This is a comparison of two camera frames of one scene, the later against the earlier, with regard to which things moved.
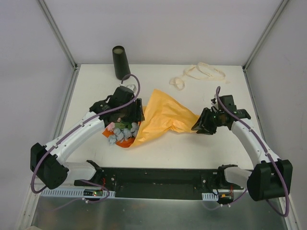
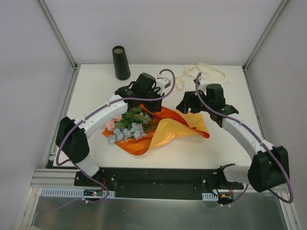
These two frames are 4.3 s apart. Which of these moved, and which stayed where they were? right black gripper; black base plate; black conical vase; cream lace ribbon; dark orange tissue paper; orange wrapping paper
Moved: orange wrapping paper; dark orange tissue paper; right black gripper
Stayed: black base plate; black conical vase; cream lace ribbon
